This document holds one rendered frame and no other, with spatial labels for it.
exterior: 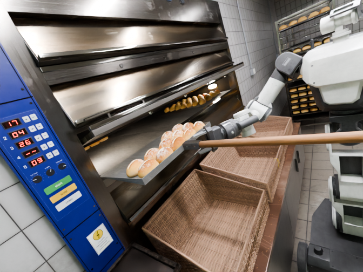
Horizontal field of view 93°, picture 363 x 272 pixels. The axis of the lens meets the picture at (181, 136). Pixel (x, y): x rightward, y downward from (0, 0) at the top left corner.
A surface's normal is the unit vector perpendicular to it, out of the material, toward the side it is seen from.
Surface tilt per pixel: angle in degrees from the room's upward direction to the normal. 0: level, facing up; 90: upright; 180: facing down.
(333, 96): 90
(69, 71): 90
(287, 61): 65
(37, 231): 90
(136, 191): 70
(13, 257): 90
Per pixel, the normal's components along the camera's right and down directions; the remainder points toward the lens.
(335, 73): -0.73, 0.44
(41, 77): 0.75, -0.07
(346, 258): -0.33, -0.90
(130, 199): 0.59, -0.37
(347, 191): -0.60, 0.37
